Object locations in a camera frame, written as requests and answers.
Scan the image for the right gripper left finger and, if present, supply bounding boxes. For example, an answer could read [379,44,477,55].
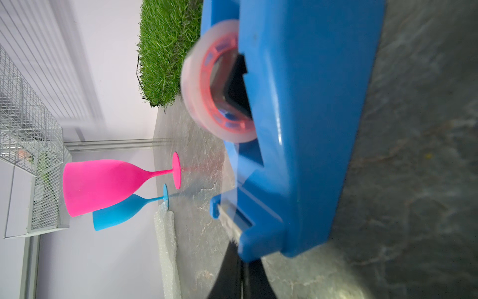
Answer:
[207,241,243,299]

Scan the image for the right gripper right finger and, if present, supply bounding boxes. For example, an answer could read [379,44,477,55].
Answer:
[244,259,277,299]

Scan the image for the clear tape roll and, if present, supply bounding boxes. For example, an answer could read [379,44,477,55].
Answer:
[180,19,257,143]

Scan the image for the blue tape dispenser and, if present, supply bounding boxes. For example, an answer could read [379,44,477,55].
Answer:
[201,1,386,262]

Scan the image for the blue plastic wine glass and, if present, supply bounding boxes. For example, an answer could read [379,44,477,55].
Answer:
[92,184,169,231]

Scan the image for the pink plastic wine glass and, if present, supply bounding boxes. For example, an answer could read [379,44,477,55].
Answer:
[62,152,182,217]

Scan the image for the artificial tulip flower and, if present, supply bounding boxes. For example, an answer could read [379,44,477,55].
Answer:
[17,149,52,185]

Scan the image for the artificial grass mat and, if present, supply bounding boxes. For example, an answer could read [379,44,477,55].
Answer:
[136,0,203,108]

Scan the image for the white mesh wall basket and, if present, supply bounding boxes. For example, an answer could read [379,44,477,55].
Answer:
[2,148,72,239]

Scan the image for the white wire wall rack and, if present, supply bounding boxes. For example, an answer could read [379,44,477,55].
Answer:
[1,49,63,173]

